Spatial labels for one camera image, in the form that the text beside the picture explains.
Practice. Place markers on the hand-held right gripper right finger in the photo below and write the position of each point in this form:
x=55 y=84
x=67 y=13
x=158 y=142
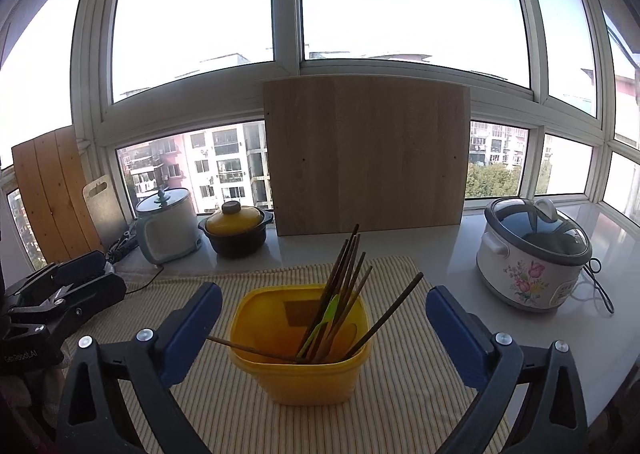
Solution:
x=455 y=334

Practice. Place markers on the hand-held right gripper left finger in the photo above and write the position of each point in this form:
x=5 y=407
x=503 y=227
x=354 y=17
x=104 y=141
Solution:
x=192 y=334

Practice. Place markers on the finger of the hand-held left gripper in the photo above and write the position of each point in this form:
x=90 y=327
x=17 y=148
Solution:
x=85 y=299
x=80 y=266

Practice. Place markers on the light brown wooden chopstick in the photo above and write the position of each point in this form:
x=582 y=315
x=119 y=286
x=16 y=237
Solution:
x=250 y=348
x=360 y=286

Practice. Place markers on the dark chopstick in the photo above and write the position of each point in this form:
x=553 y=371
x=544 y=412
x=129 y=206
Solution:
x=395 y=301
x=348 y=245

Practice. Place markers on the reddish brown chopstick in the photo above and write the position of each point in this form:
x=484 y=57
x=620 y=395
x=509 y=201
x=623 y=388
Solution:
x=356 y=274

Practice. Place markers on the yellow plastic container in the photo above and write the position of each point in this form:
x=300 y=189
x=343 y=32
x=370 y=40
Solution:
x=300 y=379

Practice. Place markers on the green plastic chopstick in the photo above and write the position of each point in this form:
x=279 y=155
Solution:
x=325 y=319

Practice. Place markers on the person's left hand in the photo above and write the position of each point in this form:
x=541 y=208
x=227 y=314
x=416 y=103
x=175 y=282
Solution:
x=30 y=396

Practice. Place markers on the black folded stand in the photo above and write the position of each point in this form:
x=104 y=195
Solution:
x=122 y=246

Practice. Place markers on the brown wooden plank board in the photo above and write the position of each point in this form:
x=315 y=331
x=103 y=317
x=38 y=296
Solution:
x=50 y=194

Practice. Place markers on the white floral rice cooker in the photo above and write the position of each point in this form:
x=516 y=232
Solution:
x=515 y=274

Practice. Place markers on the white teal electric cooker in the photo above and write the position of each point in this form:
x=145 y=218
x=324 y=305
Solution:
x=165 y=236

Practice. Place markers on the black clay pot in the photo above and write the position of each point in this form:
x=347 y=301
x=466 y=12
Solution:
x=235 y=243

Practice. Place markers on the glass cooker lid teal knob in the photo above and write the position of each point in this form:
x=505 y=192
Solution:
x=162 y=204

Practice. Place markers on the striped table cloth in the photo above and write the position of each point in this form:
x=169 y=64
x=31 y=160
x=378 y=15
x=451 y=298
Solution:
x=250 y=424

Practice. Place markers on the yellow pot lid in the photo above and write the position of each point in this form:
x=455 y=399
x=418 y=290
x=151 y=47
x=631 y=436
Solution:
x=235 y=221

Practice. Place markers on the grey glass rice cooker lid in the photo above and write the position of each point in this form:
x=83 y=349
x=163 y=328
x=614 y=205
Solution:
x=540 y=234

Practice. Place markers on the apartment buildings outside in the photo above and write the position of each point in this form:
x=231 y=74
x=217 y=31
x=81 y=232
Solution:
x=225 y=158

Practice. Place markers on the light wooden board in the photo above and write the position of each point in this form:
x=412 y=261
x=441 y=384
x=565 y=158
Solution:
x=365 y=158

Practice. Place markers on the white window frame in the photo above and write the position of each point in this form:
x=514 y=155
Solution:
x=287 y=8

